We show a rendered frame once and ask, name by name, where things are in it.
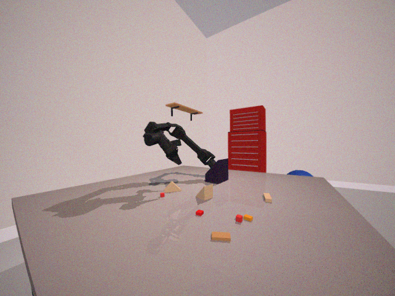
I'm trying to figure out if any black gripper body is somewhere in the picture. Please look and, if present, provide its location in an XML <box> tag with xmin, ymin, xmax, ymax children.
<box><xmin>159</xmin><ymin>139</ymin><xmax>178</xmax><ymax>158</ymax></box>

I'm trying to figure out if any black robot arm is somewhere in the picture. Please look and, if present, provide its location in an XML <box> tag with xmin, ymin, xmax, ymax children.
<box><xmin>143</xmin><ymin>121</ymin><xmax>216</xmax><ymax>168</ymax></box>

